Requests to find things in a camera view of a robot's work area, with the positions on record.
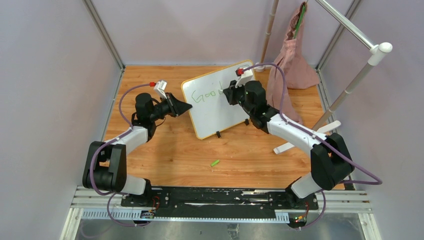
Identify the white clothes rack frame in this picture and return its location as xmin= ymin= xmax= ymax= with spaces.
xmin=255 ymin=0 xmax=394 ymax=155

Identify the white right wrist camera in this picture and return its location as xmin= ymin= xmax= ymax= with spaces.
xmin=235 ymin=65 xmax=254 ymax=88

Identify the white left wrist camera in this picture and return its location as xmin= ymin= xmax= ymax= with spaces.
xmin=153 ymin=80 xmax=168 ymax=99

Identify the pink cloth bag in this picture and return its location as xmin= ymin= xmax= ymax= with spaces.
xmin=266 ymin=1 xmax=320 ymax=125

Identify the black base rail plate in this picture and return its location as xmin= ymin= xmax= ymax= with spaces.
xmin=120 ymin=186 xmax=319 ymax=220

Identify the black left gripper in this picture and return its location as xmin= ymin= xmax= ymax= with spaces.
xmin=149 ymin=93 xmax=192 ymax=122

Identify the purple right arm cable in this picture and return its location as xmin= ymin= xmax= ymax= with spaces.
xmin=235 ymin=62 xmax=383 ymax=230

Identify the green marker cap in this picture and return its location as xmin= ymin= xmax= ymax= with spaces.
xmin=210 ymin=159 xmax=220 ymax=167

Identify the yellow framed whiteboard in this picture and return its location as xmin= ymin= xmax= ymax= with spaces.
xmin=181 ymin=60 xmax=253 ymax=140

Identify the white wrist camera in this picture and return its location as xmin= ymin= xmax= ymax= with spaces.
xmin=153 ymin=80 xmax=168 ymax=99
xmin=235 ymin=65 xmax=254 ymax=88

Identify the wooden rack pole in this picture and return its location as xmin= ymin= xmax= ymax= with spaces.
xmin=259 ymin=0 xmax=279 ymax=63

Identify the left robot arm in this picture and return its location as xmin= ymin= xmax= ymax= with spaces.
xmin=82 ymin=92 xmax=193 ymax=207

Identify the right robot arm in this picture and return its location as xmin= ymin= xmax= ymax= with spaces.
xmin=223 ymin=80 xmax=355 ymax=209

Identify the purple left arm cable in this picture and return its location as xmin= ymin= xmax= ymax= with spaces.
xmin=90 ymin=82 xmax=157 ymax=228

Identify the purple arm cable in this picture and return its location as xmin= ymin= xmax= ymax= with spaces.
xmin=90 ymin=82 xmax=157 ymax=228
xmin=235 ymin=62 xmax=383 ymax=230

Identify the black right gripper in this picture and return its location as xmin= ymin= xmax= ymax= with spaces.
xmin=224 ymin=78 xmax=255 ymax=115

